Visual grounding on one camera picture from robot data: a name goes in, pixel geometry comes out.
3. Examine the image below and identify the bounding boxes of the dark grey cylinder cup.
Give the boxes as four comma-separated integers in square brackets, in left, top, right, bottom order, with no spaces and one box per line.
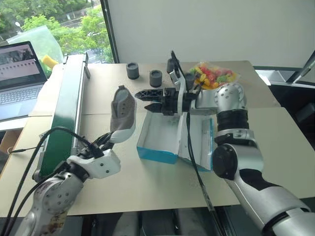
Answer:
[184,73,197,92]
[126,62,140,80]
[149,69,163,88]
[166,58,176,74]

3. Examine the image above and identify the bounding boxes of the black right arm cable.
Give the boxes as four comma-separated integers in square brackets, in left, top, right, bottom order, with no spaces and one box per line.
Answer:
[170,50,223,236]

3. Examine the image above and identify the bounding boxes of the black window frame post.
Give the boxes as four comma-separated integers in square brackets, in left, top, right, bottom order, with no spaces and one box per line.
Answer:
[100,0,121,64]

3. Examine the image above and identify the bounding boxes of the grey open laptop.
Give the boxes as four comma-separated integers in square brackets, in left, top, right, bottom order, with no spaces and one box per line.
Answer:
[0,41,49,122]

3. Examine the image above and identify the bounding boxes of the blue and white shoebox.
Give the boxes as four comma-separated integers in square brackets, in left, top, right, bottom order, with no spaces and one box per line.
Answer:
[136,112,215,173]

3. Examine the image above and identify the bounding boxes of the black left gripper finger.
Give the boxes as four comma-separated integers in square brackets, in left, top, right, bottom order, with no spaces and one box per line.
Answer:
[98,139,116,151]
[92,131,116,146]

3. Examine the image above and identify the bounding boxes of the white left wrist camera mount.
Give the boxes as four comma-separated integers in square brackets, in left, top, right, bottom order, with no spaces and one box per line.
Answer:
[65,148,122,180]

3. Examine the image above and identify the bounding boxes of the yellow sponge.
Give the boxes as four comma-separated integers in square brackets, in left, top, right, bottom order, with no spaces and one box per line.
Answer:
[41,55,60,69]

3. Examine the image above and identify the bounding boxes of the translucent green plastic bag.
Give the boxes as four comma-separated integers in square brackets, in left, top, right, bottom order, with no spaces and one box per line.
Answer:
[5,24,65,65]

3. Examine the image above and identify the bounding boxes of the green conveyor belt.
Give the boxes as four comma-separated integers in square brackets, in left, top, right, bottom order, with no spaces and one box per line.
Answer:
[31,52,91,183]

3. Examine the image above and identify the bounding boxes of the clear bag of colourful toys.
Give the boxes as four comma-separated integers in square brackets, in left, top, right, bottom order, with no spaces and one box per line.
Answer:
[189,61,241,90]

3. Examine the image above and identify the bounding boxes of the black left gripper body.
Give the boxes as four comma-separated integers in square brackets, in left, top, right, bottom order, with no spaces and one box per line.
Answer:
[76,142,105,160]

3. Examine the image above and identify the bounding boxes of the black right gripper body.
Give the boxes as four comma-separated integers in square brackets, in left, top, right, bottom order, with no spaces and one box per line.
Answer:
[160,87,181,117]

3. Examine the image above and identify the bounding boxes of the thin black cable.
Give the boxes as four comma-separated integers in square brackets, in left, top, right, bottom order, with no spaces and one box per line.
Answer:
[8,146,45,154]

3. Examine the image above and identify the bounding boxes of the silver metal pole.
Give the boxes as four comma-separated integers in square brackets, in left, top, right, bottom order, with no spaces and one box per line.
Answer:
[291,49,315,85]

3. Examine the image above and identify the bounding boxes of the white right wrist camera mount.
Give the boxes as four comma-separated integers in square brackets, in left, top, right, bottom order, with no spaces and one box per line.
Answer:
[169,69,191,114]

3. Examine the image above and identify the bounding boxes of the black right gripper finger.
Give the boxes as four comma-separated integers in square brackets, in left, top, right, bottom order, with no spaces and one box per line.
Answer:
[134,88,164,102]
[144,101,163,113]

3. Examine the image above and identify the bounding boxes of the brown wooden shelf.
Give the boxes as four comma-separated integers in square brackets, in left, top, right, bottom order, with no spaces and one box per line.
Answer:
[0,128,23,153]

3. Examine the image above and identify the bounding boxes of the grey canvas shoe white sole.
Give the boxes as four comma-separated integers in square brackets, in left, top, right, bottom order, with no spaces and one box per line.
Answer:
[109,85,137,144]

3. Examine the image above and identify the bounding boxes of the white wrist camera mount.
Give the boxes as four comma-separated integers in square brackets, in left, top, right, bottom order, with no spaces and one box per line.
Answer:
[65,148,122,180]
[169,69,191,114]

